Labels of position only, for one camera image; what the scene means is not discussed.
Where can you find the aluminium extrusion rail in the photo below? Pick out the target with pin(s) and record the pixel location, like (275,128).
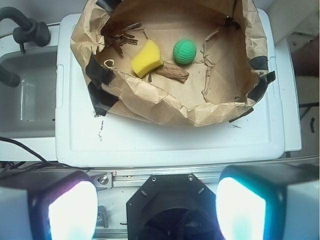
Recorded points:
(107,178)

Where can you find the white plastic bin lid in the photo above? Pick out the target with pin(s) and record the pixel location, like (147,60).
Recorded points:
(85,140)

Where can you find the yellow sponge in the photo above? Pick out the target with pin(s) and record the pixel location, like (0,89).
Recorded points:
(147,60)

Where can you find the green foam ball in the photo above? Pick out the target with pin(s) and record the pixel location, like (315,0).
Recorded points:
(184,51)

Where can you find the black octagonal mount plate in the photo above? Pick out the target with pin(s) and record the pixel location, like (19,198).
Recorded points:
(172,207)

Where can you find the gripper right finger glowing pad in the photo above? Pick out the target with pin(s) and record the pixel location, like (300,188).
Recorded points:
(269,202)

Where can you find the crumpled brown paper bag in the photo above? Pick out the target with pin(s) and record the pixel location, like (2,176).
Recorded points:
(227,77)

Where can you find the brown wooden stick piece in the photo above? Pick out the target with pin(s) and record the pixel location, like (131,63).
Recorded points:
(173,71)

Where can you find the grey plastic sink basin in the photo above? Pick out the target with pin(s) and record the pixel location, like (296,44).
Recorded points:
(28,110)

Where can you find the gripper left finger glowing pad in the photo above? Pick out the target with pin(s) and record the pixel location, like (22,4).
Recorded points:
(47,205)

